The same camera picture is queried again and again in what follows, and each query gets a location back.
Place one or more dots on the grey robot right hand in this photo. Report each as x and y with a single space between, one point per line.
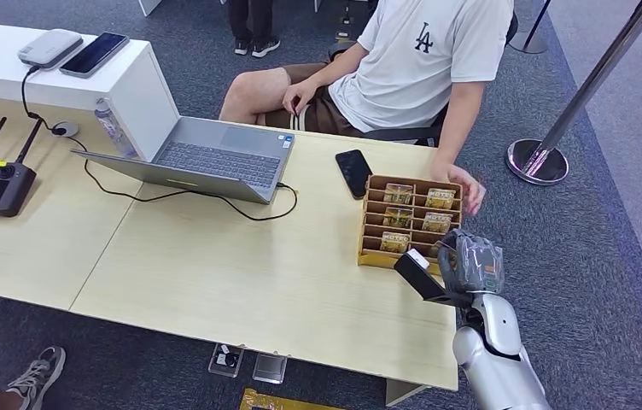
473 266

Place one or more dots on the person's right hand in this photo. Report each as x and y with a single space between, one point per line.
298 95

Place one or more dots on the person's left hand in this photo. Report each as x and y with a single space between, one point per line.
467 184

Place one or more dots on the wooden card holder box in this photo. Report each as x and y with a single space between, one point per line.
372 259

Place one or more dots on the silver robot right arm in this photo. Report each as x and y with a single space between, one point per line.
496 351

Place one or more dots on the person's right forearm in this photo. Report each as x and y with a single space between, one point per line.
338 65

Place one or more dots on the person's left forearm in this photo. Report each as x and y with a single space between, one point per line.
459 124

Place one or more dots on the person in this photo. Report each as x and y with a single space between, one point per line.
411 68
250 22

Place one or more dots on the person's leg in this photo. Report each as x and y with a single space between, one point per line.
35 376

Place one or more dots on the black smartphone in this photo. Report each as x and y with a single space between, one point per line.
354 172

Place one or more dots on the grey open laptop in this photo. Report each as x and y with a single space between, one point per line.
213 161

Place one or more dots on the white table leg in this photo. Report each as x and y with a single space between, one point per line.
403 391

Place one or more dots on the white desk riser shelf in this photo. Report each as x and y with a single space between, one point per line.
128 90

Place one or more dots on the white furniture corner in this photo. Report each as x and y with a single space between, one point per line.
148 5

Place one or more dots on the clear plastic water bottle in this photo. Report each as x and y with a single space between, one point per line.
114 130

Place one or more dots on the smartphone with silver edge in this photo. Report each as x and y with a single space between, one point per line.
95 54

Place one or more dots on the yellow patterned board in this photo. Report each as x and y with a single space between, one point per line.
276 402

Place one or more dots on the white power bank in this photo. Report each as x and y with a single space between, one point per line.
49 48

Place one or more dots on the clear acrylic stand with print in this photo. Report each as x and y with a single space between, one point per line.
226 360

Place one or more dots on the chrome stanchion post with base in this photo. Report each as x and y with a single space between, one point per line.
581 96
530 40

